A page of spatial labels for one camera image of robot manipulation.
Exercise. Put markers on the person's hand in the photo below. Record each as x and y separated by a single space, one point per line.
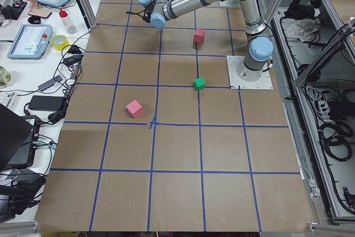
33 3

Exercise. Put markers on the green cube near arm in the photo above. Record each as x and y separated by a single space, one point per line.
199 84

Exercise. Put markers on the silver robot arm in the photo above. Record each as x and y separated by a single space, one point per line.
259 48

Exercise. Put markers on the smartphone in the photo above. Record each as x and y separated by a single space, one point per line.
42 13

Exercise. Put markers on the left teach pendant tablet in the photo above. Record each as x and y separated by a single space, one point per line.
31 41

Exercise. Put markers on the clear bottle red cap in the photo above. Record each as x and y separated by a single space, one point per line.
67 22

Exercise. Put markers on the yellow tape roll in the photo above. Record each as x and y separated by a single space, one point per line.
60 42

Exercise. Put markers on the black power adapter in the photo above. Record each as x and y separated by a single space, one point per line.
45 103

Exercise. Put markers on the black laptop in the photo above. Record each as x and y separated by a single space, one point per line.
18 135

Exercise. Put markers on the pink cube far side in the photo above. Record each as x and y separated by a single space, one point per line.
135 109

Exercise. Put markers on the pink cube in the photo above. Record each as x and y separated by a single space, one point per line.
199 36
135 109

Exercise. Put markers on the pink cube centre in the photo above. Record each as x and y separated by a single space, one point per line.
199 36

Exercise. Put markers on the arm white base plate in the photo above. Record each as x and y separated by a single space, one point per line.
242 78

